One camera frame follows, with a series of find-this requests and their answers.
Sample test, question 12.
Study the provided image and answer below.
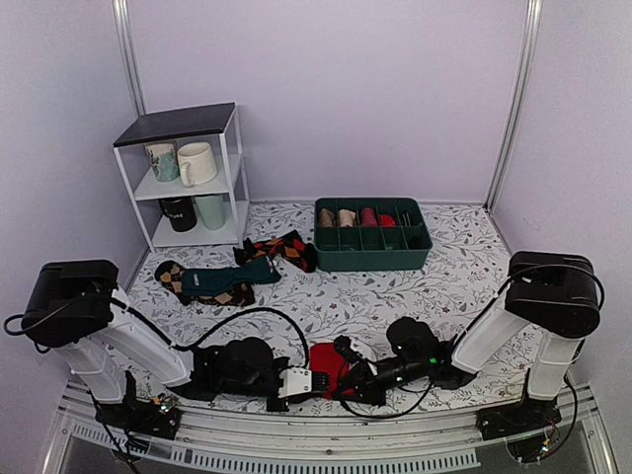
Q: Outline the left aluminium corner post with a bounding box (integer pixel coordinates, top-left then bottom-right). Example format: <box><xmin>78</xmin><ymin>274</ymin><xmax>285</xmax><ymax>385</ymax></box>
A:
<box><xmin>112</xmin><ymin>0</ymin><xmax>146</xmax><ymax>117</ymax></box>

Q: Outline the right aluminium corner post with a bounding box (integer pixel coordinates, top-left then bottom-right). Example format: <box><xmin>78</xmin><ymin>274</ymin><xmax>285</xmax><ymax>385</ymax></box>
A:
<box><xmin>484</xmin><ymin>0</ymin><xmax>543</xmax><ymax>213</ymax></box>

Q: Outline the green divided organizer box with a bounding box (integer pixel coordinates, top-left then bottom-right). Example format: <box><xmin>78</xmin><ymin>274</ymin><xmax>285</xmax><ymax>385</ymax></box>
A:
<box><xmin>314</xmin><ymin>197</ymin><xmax>433</xmax><ymax>272</ymax></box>

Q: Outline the mint green mug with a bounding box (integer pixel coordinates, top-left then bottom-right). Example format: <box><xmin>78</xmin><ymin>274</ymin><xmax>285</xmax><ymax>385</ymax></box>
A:
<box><xmin>195</xmin><ymin>195</ymin><xmax>225</xmax><ymax>231</ymax></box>

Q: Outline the black orange argyle sock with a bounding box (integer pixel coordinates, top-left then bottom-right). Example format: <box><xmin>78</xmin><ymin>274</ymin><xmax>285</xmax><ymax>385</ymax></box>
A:
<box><xmin>233</xmin><ymin>230</ymin><xmax>317</xmax><ymax>274</ymax></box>

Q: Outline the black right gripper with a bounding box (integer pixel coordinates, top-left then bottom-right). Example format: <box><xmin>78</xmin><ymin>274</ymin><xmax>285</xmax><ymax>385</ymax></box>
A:
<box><xmin>334</xmin><ymin>358</ymin><xmax>431</xmax><ymax>410</ymax></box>

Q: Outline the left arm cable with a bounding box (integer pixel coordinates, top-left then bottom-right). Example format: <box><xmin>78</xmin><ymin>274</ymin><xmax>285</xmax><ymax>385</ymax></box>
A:
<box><xmin>170</xmin><ymin>306</ymin><xmax>310</xmax><ymax>369</ymax></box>

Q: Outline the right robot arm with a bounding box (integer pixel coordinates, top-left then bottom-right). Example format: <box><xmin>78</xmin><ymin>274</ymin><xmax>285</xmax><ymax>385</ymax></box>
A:
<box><xmin>332</xmin><ymin>251</ymin><xmax>605</xmax><ymax>431</ymax></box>

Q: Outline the white shelf rack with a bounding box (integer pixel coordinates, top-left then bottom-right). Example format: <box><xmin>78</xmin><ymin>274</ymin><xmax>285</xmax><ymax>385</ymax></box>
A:
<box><xmin>113</xmin><ymin>103</ymin><xmax>250</xmax><ymax>252</ymax></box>

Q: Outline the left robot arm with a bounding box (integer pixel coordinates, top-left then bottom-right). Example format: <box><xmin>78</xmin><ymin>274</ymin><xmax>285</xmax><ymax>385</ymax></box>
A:
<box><xmin>16</xmin><ymin>260</ymin><xmax>331</xmax><ymax>429</ymax></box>

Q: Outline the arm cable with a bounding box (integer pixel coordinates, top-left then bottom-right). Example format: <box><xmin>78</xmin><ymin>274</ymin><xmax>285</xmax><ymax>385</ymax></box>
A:
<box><xmin>170</xmin><ymin>306</ymin><xmax>310</xmax><ymax>369</ymax></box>
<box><xmin>338</xmin><ymin>379</ymin><xmax>440</xmax><ymax>421</ymax></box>

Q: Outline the red rolled sock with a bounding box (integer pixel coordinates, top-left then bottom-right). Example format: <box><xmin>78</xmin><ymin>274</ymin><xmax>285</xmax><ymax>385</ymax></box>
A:
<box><xmin>379</xmin><ymin>214</ymin><xmax>398</xmax><ymax>228</ymax></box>

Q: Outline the black mug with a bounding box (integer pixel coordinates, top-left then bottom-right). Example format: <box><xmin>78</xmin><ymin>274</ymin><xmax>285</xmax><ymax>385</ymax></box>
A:
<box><xmin>159</xmin><ymin>197</ymin><xmax>198</xmax><ymax>233</ymax></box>

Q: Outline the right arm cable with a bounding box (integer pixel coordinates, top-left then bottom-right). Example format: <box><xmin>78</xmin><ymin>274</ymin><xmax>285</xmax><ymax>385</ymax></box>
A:
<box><xmin>338</xmin><ymin>379</ymin><xmax>440</xmax><ymax>421</ymax></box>

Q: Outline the aluminium front rail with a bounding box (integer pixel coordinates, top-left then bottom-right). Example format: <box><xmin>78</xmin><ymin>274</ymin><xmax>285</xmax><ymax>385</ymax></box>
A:
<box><xmin>41</xmin><ymin>382</ymin><xmax>618</xmax><ymax>474</ymax></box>

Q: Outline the aluminium corner post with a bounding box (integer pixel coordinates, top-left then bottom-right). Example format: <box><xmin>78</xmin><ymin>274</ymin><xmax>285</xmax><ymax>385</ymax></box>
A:
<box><xmin>112</xmin><ymin>0</ymin><xmax>146</xmax><ymax>117</ymax></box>
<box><xmin>484</xmin><ymin>0</ymin><xmax>543</xmax><ymax>213</ymax></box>

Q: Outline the brown argyle sock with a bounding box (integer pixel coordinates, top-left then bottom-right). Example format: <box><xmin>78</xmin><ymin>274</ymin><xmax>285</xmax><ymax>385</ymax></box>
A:
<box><xmin>154</xmin><ymin>261</ymin><xmax>255</xmax><ymax>307</ymax></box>

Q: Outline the tan rolled sock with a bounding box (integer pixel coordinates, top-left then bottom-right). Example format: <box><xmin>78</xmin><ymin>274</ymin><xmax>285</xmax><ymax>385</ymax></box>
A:
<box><xmin>318</xmin><ymin>208</ymin><xmax>336</xmax><ymax>228</ymax></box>

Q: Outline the beige rolled sock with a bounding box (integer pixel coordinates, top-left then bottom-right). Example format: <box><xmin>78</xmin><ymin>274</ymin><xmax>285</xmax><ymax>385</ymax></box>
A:
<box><xmin>338</xmin><ymin>208</ymin><xmax>356</xmax><ymax>228</ymax></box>

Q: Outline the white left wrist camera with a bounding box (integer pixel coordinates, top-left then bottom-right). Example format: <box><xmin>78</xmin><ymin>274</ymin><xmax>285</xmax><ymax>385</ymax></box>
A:
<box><xmin>287</xmin><ymin>367</ymin><xmax>311</xmax><ymax>397</ymax></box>

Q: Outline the teal patterned mug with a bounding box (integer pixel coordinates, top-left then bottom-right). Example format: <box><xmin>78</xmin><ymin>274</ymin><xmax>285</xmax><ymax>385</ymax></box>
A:
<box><xmin>144</xmin><ymin>141</ymin><xmax>180</xmax><ymax>183</ymax></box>

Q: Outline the maroon rolled sock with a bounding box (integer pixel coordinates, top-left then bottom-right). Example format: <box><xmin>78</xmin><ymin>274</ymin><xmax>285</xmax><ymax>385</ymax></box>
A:
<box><xmin>360</xmin><ymin>207</ymin><xmax>379</xmax><ymax>227</ymax></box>

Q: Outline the cream mug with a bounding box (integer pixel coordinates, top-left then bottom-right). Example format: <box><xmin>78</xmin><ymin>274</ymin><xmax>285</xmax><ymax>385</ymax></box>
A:
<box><xmin>177</xmin><ymin>142</ymin><xmax>218</xmax><ymax>188</ymax></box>

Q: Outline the floral table cloth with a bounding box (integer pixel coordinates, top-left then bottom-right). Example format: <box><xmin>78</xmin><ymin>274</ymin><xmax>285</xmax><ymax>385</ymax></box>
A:
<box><xmin>112</xmin><ymin>200</ymin><xmax>552</xmax><ymax>416</ymax></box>

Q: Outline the red sock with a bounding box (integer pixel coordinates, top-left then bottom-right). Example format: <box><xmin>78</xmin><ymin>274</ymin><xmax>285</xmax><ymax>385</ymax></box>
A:
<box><xmin>379</xmin><ymin>214</ymin><xmax>398</xmax><ymax>228</ymax></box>
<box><xmin>309</xmin><ymin>343</ymin><xmax>353</xmax><ymax>400</ymax></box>

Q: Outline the dark teal sock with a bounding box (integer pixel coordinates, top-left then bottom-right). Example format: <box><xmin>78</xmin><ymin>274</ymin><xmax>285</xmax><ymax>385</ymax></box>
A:
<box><xmin>181</xmin><ymin>257</ymin><xmax>281</xmax><ymax>297</ymax></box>

